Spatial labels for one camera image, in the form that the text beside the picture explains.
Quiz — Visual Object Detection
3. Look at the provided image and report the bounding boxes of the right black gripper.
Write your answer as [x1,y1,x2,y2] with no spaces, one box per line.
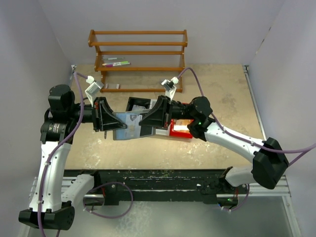
[139,95,197,127]

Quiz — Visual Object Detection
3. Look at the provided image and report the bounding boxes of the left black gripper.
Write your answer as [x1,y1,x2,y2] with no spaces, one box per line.
[67,96,127,131]

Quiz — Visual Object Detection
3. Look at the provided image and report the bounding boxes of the grey card holder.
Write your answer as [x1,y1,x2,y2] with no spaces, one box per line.
[113,110,156,140]

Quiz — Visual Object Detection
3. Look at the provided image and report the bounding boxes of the white badge card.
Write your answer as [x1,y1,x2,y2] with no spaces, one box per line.
[125,113,142,139]

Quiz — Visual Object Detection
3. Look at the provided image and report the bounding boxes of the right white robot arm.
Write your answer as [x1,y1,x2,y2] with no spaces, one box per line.
[139,96,289,193]

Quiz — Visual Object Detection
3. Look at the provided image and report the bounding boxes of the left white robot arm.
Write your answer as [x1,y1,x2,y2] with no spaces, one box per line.
[18,84,127,231]

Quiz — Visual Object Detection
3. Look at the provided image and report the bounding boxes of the white plastic bin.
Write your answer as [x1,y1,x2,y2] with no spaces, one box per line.
[149,99,170,136]

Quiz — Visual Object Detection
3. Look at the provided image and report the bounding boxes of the black plastic bin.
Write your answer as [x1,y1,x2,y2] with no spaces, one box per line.
[126,97,150,112]

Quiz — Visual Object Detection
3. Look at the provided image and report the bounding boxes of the crumpled plastic bag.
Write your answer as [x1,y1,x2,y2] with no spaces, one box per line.
[132,105,146,111]

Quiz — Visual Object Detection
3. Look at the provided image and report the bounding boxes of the wooden pieces in red bin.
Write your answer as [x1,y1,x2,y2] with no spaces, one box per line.
[173,119,192,132]

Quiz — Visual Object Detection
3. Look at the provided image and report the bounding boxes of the red plastic bin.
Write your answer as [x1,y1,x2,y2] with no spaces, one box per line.
[169,119,193,139]

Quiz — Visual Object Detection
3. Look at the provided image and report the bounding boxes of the pink marker pen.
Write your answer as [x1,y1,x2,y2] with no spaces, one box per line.
[102,63,122,67]

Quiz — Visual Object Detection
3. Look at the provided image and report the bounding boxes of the light green marker pen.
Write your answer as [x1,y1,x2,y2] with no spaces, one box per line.
[114,61,131,66]

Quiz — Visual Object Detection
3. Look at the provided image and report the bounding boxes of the wooden slatted rack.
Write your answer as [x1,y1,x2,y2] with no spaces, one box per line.
[88,30,188,83]

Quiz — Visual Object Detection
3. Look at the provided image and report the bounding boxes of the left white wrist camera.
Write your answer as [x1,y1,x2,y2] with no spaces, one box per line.
[85,76,104,106]

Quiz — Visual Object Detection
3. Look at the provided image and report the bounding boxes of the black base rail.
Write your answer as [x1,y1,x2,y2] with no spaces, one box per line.
[64,169,248,206]

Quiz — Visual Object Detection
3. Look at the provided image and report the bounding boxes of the aluminium frame rail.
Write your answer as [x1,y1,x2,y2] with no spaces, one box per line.
[29,175,292,198]

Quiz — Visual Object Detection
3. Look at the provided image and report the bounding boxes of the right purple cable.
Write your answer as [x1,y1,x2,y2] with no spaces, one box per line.
[176,67,316,213]

